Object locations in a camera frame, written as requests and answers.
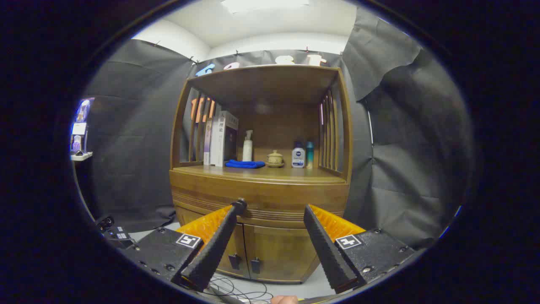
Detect white blue-capped lotion bottle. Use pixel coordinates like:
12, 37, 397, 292
292, 141, 305, 168

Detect black floor device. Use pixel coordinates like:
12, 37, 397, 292
95, 214, 135, 250

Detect white pump bottle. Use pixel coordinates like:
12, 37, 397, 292
242, 130, 254, 162

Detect wooden cabinet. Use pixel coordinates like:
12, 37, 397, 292
169, 64, 354, 283

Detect wooden cabinet door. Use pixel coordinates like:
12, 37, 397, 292
244, 224, 321, 282
217, 223, 249, 279

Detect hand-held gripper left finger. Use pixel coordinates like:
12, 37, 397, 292
119, 204, 247, 293

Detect thin purple book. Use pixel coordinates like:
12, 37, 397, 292
203, 117, 213, 166

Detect beige lidded teacup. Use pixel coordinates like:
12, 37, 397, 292
265, 150, 285, 168

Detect blue folded cloth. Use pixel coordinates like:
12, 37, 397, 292
225, 159, 265, 169

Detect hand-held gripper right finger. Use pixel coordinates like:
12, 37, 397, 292
303, 204, 416, 295

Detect wooden countertop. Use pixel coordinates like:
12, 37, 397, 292
175, 164, 346, 183

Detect wooden drawer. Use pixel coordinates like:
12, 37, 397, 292
170, 169, 350, 228

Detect black floor cables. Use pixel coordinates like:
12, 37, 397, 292
202, 272, 275, 302

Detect large white book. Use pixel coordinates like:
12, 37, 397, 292
210, 111, 239, 167

